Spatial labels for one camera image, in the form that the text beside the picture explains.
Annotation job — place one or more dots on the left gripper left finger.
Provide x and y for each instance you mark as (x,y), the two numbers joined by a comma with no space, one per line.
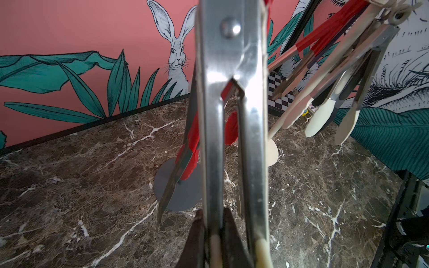
(193,253)

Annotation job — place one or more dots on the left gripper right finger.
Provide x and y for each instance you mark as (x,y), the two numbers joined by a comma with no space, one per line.
(234,255)

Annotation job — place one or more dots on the cream steel tongs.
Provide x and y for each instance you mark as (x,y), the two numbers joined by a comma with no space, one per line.
(385,32)

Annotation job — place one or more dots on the red steel tongs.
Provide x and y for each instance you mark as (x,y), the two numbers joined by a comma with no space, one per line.
(231,129)

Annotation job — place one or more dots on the black steel tongs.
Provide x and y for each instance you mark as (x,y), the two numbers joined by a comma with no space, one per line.
(357,70)

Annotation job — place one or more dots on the grey utensil rack stand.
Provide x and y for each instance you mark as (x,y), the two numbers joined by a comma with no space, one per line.
(186,193)

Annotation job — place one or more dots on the cream utensil rack stand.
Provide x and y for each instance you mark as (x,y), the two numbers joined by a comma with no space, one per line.
(359,35)

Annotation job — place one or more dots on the black front rail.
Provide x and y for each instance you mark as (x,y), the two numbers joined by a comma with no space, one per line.
(405,241)

